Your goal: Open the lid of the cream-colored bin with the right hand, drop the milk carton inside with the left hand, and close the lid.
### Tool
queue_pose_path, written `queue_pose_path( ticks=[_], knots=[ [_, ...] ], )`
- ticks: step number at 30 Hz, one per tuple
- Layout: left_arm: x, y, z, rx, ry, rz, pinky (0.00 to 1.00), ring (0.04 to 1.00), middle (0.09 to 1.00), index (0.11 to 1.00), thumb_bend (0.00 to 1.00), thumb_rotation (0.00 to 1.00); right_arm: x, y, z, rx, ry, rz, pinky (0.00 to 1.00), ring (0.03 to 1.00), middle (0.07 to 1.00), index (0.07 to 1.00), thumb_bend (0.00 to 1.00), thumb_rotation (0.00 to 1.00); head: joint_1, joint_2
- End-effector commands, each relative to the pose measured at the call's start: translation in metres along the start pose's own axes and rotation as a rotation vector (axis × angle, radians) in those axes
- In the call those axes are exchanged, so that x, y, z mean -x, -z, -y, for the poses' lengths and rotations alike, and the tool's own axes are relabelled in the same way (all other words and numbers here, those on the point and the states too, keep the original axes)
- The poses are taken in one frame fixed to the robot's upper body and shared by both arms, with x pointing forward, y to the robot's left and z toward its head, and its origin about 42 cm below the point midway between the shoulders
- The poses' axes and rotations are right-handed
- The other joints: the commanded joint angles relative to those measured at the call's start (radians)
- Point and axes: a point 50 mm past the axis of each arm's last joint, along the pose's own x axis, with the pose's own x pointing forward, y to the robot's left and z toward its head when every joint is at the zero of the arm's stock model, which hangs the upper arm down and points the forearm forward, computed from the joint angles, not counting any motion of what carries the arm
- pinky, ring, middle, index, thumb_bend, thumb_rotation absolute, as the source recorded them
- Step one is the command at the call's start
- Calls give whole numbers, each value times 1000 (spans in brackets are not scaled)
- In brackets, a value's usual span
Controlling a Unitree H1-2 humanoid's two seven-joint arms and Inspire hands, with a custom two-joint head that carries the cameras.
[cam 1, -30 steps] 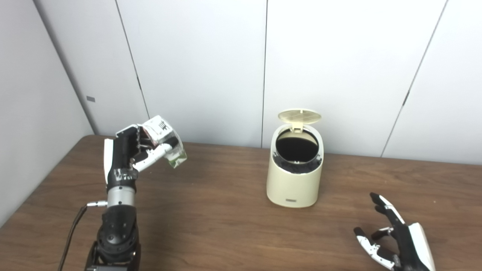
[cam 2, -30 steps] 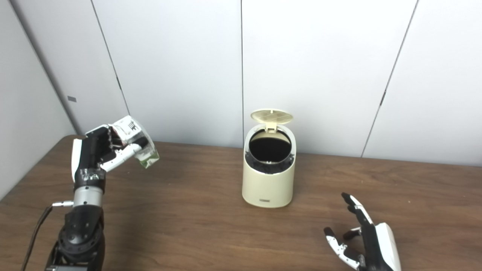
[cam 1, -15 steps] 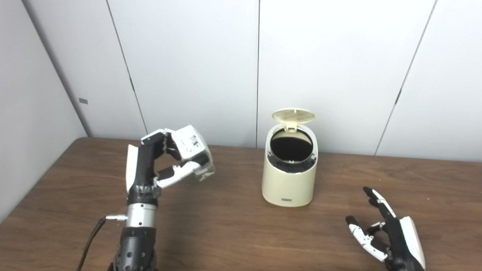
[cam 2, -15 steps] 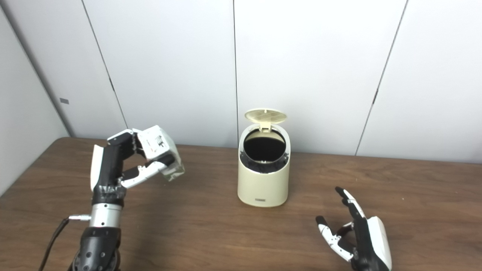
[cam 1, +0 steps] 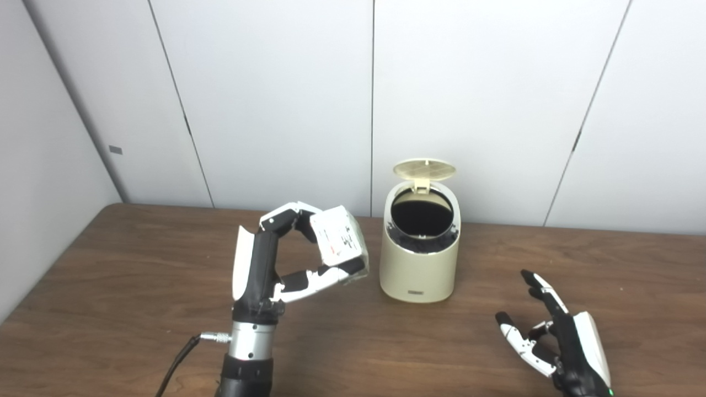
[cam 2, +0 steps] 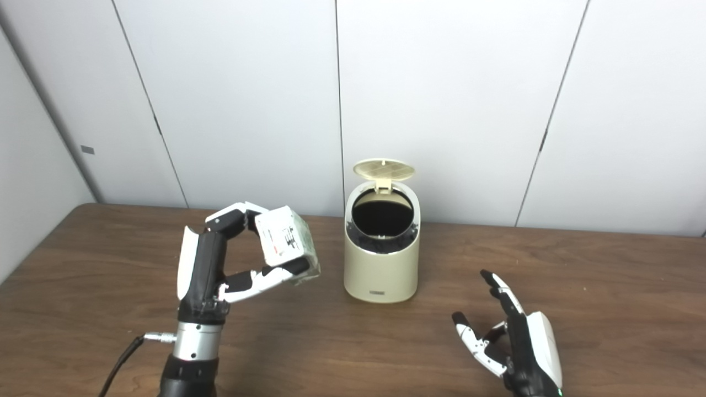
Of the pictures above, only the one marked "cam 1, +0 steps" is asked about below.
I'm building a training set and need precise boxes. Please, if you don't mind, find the white green milk carton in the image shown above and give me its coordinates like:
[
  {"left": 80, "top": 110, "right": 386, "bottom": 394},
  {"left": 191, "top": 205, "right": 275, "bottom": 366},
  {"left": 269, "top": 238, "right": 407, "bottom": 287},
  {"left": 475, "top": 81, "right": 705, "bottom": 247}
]
[{"left": 310, "top": 206, "right": 370, "bottom": 285}]

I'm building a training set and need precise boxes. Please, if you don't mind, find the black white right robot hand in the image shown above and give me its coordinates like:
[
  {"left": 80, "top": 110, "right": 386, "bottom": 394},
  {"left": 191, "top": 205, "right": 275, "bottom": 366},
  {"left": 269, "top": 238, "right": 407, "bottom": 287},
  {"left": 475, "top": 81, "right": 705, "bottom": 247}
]
[{"left": 495, "top": 270, "right": 613, "bottom": 397}]

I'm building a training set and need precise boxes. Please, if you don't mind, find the cream-colored bin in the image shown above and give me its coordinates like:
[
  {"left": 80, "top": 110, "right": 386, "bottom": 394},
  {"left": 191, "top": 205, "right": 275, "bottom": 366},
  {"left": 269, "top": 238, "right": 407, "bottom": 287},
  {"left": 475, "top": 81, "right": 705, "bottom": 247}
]
[{"left": 379, "top": 159, "right": 461, "bottom": 303}]

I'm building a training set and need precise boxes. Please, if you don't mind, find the round cream bin lid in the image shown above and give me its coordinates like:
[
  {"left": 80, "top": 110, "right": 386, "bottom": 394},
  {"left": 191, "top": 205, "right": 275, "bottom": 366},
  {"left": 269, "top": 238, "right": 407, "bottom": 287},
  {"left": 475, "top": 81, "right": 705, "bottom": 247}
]
[{"left": 393, "top": 159, "right": 457, "bottom": 194}]

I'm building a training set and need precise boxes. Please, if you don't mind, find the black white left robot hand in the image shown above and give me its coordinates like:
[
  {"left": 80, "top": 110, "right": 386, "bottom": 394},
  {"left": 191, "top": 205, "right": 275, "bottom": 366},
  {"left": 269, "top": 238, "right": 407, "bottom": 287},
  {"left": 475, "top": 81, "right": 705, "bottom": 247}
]
[{"left": 232, "top": 202, "right": 367, "bottom": 324}]

